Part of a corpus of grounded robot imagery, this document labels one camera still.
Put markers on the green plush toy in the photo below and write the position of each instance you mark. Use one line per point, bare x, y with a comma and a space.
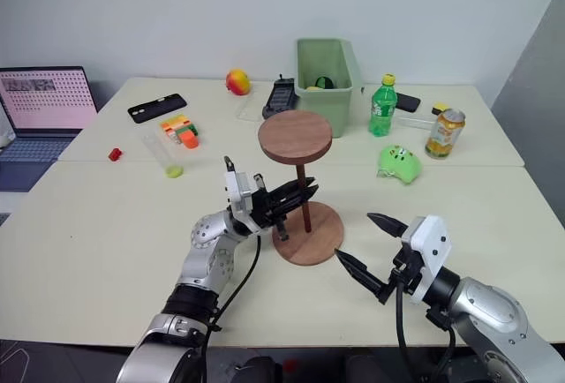
399, 164

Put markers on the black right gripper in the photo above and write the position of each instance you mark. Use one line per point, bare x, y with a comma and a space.
408, 270

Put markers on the round wooden base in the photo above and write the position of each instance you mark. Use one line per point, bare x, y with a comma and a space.
324, 237

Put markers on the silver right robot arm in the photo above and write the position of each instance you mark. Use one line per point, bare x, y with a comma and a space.
494, 317

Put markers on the open laptop with pink screen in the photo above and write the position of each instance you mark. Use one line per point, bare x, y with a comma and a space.
44, 105

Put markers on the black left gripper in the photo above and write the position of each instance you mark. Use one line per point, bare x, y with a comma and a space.
264, 206

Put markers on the red yellow toy peach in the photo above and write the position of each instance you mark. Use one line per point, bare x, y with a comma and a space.
238, 82

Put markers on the green soda bottle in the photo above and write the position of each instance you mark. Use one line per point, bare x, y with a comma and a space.
382, 109

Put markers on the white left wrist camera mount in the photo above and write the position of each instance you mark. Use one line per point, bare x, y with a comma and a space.
240, 189

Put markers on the black smartphone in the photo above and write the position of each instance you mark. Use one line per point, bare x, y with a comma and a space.
408, 102

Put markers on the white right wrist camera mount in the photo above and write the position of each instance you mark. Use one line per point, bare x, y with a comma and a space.
430, 246

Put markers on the grey partition panel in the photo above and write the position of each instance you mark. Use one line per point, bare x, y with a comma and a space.
534, 114

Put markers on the yellow drink can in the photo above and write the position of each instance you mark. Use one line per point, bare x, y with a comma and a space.
443, 136

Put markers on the clear plastic tray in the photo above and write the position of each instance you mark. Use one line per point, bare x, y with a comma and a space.
250, 109

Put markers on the green toy block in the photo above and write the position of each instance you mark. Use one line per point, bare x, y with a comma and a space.
187, 128

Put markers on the yellow black sponge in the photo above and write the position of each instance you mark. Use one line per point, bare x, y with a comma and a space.
439, 107

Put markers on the yellow toy piece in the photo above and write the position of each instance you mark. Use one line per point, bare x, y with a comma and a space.
312, 88

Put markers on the orange green flat block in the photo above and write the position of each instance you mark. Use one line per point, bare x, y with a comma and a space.
173, 123

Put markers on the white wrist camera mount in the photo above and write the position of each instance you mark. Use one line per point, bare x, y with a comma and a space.
240, 189
430, 246

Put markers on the small red block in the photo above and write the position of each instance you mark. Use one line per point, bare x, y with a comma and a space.
115, 154

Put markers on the dark rounded shape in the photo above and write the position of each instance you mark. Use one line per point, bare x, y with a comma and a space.
258, 372

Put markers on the clear tube with green cap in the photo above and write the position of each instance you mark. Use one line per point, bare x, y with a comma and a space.
173, 172

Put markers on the black phone case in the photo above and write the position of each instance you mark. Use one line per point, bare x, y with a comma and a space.
156, 108

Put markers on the clear plastic box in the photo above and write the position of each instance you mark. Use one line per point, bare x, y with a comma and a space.
412, 122

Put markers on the orange toy block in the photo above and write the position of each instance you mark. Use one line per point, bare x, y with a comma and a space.
190, 139

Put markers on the wooden pole with round disc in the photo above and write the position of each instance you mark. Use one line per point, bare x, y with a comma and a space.
295, 136

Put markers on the green black ball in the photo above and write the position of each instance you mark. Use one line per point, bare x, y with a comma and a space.
325, 82

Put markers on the white object beside laptop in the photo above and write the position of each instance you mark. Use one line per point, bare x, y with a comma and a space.
5, 139

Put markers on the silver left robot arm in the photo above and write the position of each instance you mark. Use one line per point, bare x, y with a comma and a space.
207, 264

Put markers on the green plastic bin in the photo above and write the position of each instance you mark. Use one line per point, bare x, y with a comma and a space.
329, 105

